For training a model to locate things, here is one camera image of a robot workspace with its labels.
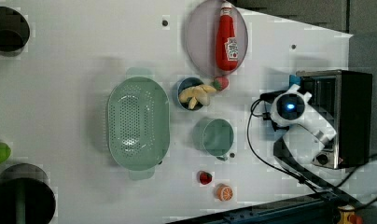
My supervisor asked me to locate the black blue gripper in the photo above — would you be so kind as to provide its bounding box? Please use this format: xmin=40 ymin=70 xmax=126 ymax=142
xmin=259 ymin=75 xmax=312 ymax=103

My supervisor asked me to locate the silver black toaster oven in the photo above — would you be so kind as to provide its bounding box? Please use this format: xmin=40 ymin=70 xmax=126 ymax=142
xmin=296 ymin=70 xmax=372 ymax=169

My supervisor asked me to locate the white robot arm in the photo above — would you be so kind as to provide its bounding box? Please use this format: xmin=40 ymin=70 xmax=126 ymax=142
xmin=259 ymin=83 xmax=359 ymax=206

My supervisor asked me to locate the red ketchup bottle toy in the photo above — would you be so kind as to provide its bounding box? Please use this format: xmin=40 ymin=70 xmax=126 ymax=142
xmin=215 ymin=2 xmax=239 ymax=71

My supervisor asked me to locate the peeled toy banana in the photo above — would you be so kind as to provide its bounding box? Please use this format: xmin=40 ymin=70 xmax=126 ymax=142
xmin=178 ymin=84 xmax=216 ymax=110

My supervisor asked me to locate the green mug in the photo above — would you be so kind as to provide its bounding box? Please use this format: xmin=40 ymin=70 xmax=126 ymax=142
xmin=192 ymin=118 xmax=234 ymax=161

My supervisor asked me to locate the blue bowl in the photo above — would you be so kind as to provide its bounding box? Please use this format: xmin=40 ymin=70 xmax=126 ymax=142
xmin=172 ymin=77 xmax=202 ymax=111

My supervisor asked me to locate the grey round plate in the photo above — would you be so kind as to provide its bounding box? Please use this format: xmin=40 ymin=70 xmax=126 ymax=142
xmin=185 ymin=0 xmax=248 ymax=77

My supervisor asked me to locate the red toy strawberry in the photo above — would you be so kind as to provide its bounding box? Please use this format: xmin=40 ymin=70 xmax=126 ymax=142
xmin=199 ymin=171 xmax=213 ymax=185

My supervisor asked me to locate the toy orange half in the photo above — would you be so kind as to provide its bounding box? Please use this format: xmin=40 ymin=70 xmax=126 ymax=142
xmin=216 ymin=184 xmax=233 ymax=202

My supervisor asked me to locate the yellow red emergency button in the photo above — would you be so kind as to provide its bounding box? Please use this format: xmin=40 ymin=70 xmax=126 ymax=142
xmin=337 ymin=205 xmax=363 ymax=224

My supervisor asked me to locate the green plastic colander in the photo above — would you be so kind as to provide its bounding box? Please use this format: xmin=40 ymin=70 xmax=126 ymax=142
xmin=106 ymin=67 xmax=170 ymax=181

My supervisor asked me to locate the black round base upper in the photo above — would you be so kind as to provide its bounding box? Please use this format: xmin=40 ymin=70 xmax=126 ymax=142
xmin=0 ymin=7 xmax=31 ymax=52

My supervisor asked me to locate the black round base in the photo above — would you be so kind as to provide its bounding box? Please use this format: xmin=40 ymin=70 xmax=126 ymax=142
xmin=0 ymin=7 xmax=31 ymax=52
xmin=0 ymin=163 xmax=56 ymax=224

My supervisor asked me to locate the black round base lower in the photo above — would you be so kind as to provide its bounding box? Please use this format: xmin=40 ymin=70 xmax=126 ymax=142
xmin=0 ymin=163 xmax=56 ymax=224

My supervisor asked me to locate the black cable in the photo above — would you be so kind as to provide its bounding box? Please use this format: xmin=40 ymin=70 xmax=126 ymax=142
xmin=245 ymin=98 xmax=377 ymax=210

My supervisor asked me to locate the blue metal table frame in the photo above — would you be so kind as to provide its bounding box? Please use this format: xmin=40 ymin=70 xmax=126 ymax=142
xmin=168 ymin=191 xmax=347 ymax=224

